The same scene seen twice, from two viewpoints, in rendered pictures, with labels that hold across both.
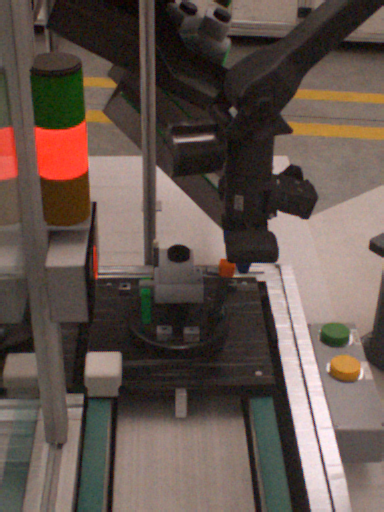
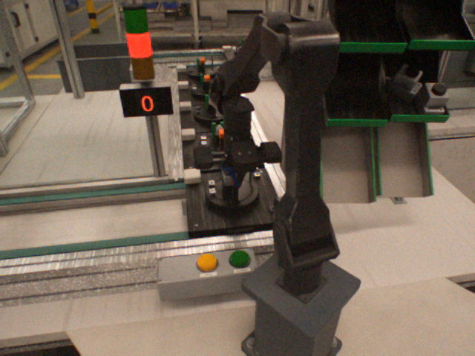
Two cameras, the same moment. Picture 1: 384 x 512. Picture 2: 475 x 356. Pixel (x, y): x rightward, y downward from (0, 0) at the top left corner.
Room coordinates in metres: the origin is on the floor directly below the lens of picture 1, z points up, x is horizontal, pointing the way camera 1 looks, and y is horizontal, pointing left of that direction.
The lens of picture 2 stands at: (0.83, -0.73, 1.54)
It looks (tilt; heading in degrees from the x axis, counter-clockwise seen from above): 34 degrees down; 83
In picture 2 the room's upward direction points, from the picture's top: straight up
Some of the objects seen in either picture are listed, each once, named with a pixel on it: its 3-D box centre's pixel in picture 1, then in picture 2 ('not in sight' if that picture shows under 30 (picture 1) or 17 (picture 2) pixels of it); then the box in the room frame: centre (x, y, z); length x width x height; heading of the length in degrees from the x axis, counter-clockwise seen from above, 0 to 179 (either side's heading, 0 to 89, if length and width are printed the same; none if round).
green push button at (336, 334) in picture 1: (335, 336); (240, 259); (0.90, -0.20, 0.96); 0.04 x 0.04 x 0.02
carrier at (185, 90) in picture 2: not in sight; (205, 84); (0.87, 0.76, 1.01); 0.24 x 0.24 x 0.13; 3
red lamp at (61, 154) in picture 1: (60, 144); (139, 44); (0.71, 0.12, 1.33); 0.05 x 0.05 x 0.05
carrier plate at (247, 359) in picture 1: (178, 331); (231, 199); (0.90, 0.02, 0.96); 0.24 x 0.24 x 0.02; 3
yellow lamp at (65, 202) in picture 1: (64, 191); (142, 66); (0.71, 0.12, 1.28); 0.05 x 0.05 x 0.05
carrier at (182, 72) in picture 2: not in sight; (201, 67); (0.86, 1.01, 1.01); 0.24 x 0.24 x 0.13; 3
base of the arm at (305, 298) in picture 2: not in sight; (303, 268); (0.98, -0.35, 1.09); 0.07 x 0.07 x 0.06; 39
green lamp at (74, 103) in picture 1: (56, 94); (136, 20); (0.71, 0.12, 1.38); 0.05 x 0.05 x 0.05
